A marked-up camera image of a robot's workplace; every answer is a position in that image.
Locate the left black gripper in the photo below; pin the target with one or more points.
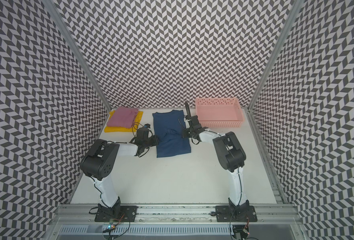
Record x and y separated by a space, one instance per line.
156 140

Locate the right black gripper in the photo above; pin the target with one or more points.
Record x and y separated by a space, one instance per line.
185 135

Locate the blue mickey t-shirt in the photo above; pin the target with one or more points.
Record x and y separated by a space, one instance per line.
169 129

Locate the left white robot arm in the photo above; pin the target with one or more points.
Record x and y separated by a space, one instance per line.
100 159

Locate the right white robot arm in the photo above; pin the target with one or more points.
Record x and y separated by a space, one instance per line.
230 154

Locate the pink plastic basket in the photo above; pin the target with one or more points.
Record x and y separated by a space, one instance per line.
219 112

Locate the folded pink t-shirt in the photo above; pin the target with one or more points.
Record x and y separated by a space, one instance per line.
123 117

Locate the folded yellow t-shirt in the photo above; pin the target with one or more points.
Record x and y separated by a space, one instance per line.
125 130

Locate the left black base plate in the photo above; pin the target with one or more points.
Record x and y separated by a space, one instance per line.
116 213

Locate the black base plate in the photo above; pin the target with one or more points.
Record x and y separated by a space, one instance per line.
224 214
116 213

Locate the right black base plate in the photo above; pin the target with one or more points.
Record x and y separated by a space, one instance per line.
224 214

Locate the aluminium front rail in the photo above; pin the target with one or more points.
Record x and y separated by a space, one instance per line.
158 220

